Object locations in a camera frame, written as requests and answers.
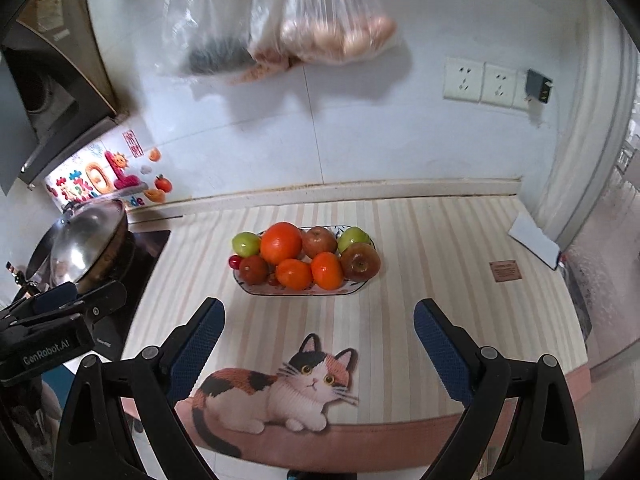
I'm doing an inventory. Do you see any frosted glass door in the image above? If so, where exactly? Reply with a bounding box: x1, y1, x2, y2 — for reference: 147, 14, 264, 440
565, 110, 640, 366

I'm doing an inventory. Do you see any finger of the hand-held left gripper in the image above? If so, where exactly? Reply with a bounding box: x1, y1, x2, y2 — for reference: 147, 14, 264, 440
12, 282, 78, 318
30, 280, 128, 326

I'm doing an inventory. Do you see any white leaf print plate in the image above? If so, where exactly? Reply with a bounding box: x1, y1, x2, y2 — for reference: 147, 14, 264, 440
231, 225, 377, 297

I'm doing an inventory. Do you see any steel wok with lid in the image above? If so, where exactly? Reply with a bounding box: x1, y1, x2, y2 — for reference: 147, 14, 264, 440
27, 199, 129, 287

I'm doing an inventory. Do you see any small orange tangerine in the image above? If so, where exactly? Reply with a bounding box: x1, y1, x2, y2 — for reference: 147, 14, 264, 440
275, 258, 314, 292
311, 252, 345, 291

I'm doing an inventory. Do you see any large orange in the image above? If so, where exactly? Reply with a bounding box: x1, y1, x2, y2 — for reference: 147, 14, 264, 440
260, 222, 304, 266

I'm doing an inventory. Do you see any clear bag of eggs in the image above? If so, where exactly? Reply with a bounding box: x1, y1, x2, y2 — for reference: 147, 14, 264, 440
249, 0, 399, 67

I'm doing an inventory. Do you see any black stove top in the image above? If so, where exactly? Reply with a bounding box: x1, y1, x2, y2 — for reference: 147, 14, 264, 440
87, 230, 172, 361

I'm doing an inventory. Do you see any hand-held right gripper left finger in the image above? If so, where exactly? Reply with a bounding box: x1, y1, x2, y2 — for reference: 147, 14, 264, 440
52, 297, 226, 480

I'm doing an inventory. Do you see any white wall socket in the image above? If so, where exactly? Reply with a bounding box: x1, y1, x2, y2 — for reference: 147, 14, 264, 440
443, 57, 485, 104
512, 70, 534, 111
481, 62, 519, 107

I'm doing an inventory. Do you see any green apple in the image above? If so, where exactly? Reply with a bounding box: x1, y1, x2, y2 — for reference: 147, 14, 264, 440
337, 226, 373, 255
231, 231, 262, 257

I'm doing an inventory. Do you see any brown square label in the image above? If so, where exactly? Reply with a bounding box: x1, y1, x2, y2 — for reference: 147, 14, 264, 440
490, 259, 522, 281

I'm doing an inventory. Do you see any brown cardboard panel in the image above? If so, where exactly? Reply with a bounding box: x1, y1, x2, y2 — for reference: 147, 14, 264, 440
30, 0, 119, 113

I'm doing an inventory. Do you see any white paper booklet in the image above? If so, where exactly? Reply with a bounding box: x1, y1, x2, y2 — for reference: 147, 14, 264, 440
509, 211, 564, 271

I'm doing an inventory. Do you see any dark sauce bottle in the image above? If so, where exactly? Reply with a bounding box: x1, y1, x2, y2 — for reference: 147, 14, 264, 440
5, 260, 42, 297

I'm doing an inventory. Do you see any striped cat print mat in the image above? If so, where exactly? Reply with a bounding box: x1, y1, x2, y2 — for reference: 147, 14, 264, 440
120, 195, 588, 461

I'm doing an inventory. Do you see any small dark red apple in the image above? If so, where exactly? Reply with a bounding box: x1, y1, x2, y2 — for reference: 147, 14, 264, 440
238, 255, 271, 285

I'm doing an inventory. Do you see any red seal wall sticker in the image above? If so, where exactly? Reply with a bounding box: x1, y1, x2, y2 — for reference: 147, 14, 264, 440
123, 130, 145, 158

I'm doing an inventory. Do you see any black plug-in charger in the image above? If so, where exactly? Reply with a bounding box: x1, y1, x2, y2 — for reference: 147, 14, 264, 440
526, 70, 554, 104

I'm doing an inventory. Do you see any clear bag with dark contents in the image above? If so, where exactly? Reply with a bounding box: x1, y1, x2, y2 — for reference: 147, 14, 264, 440
156, 0, 257, 79

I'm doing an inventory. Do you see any black range hood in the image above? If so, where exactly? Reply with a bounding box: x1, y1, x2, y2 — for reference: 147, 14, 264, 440
0, 20, 119, 197

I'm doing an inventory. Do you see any colourful letter wall sticker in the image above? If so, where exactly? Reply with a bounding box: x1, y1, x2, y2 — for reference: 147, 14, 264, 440
45, 145, 151, 211

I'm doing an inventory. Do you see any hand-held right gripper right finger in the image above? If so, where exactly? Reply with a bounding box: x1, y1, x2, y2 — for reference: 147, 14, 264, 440
413, 298, 586, 480

